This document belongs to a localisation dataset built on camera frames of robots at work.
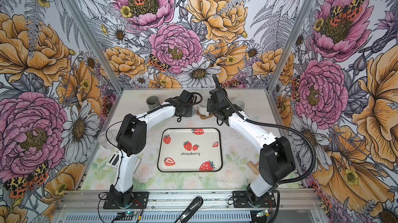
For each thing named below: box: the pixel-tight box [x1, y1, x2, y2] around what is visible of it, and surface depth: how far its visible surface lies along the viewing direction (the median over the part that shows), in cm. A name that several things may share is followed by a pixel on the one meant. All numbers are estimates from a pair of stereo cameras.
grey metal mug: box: [146, 95, 161, 110], surface depth 101 cm
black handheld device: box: [174, 196, 204, 223], surface depth 69 cm
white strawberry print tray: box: [157, 127, 224, 173], surface depth 93 cm
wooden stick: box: [246, 160, 260, 175], surface depth 84 cm
